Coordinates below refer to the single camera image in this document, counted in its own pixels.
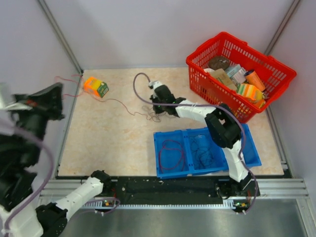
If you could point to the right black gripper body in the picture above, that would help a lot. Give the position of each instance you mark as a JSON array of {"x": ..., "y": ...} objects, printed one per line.
[{"x": 159, "y": 108}]

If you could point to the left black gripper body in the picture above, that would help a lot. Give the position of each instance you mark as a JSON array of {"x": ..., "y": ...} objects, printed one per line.
[{"x": 38, "y": 112}]

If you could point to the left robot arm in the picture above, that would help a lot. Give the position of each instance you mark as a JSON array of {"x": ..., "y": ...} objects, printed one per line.
[{"x": 20, "y": 151}]

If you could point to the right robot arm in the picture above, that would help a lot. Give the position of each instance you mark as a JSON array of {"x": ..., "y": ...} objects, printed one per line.
[{"x": 225, "y": 130}]

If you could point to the orange striped sponge block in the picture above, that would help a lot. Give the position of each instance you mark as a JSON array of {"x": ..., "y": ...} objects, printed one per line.
[{"x": 91, "y": 85}]

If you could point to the small green box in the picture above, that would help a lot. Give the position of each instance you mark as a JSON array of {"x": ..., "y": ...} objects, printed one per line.
[{"x": 102, "y": 89}]

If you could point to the blue three-compartment plastic tray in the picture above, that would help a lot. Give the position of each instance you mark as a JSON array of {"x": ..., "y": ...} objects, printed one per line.
[{"x": 187, "y": 152}]

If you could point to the brown cardboard box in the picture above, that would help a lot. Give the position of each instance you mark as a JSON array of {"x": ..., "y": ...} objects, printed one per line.
[{"x": 221, "y": 76}]

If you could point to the brown round lid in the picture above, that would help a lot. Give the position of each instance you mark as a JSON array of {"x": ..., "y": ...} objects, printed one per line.
[{"x": 219, "y": 62}]

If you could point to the pale blue packet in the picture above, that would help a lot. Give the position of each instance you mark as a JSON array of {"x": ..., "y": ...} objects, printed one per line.
[{"x": 236, "y": 74}]

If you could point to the striped colourful sponge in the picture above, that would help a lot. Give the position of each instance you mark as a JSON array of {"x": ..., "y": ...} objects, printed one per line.
[{"x": 252, "y": 94}]

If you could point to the orange cylindrical can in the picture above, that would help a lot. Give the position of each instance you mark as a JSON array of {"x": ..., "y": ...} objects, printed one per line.
[{"x": 253, "y": 79}]

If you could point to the red plastic shopping basket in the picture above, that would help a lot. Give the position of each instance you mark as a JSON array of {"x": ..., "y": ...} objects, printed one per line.
[{"x": 275, "y": 75}]

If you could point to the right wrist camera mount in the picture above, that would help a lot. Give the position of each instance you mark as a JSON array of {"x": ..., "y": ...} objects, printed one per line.
[{"x": 154, "y": 84}]

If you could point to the left aluminium corner post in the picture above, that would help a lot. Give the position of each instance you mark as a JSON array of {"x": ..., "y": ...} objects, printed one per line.
[{"x": 59, "y": 34}]

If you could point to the aluminium corner post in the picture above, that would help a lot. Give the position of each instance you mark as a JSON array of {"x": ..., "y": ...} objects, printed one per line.
[
  {"x": 59, "y": 34},
  {"x": 285, "y": 21}
]

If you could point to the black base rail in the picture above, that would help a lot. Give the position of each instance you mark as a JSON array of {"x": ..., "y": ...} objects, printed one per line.
[{"x": 188, "y": 190}]

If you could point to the right aluminium corner post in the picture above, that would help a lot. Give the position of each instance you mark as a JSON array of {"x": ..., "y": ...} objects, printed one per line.
[{"x": 285, "y": 21}]

